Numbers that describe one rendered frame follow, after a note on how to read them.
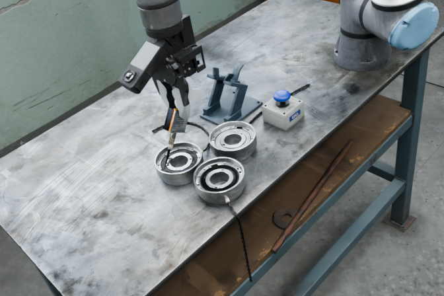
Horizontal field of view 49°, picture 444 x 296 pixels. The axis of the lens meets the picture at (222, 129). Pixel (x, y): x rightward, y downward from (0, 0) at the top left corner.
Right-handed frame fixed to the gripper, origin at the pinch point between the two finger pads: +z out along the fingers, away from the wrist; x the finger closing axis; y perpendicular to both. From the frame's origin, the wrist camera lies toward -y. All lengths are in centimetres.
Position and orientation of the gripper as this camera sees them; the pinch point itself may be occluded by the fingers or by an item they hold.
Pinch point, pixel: (177, 114)
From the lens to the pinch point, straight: 101.7
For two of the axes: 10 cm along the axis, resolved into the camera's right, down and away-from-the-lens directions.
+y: 6.8, -5.3, 5.0
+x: -7.1, -3.4, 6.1
